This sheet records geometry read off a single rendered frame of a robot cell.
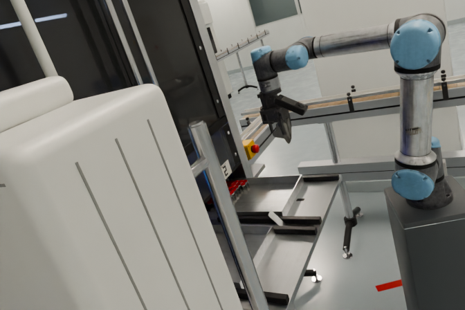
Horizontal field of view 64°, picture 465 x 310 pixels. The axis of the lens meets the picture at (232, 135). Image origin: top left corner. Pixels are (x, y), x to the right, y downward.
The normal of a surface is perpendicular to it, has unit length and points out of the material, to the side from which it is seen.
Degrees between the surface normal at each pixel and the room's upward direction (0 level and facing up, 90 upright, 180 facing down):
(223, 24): 90
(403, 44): 82
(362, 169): 90
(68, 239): 90
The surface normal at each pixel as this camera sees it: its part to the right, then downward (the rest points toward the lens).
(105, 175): 0.85, -0.10
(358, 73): -0.44, 0.40
